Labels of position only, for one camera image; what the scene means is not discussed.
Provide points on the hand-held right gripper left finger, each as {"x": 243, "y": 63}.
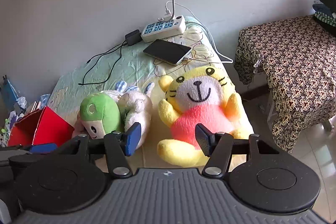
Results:
{"x": 132, "y": 138}

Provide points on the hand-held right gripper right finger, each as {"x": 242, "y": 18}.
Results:
{"x": 203, "y": 140}

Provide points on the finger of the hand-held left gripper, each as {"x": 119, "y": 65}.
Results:
{"x": 43, "y": 148}

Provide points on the red cardboard box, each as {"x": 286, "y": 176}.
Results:
{"x": 52, "y": 124}

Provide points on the green plush toy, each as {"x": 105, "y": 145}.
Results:
{"x": 99, "y": 113}

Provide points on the yellow tiger plush pink shirt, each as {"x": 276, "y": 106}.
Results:
{"x": 199, "y": 98}

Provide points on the blue checked cloth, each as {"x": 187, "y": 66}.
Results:
{"x": 45, "y": 99}

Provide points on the blue plastic bag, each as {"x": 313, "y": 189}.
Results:
{"x": 9, "y": 92}

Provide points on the black smartphone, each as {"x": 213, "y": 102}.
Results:
{"x": 168, "y": 52}

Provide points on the clear plastic clip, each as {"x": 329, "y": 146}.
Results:
{"x": 258, "y": 62}

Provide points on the black power adapter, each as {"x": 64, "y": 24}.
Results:
{"x": 133, "y": 37}

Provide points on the white blue power strip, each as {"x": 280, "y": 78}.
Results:
{"x": 162, "y": 29}

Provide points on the table with floral tablecloth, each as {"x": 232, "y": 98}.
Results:
{"x": 296, "y": 69}

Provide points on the striped folded garment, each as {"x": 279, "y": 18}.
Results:
{"x": 324, "y": 17}

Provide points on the blue folded garment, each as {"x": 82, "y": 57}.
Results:
{"x": 319, "y": 7}

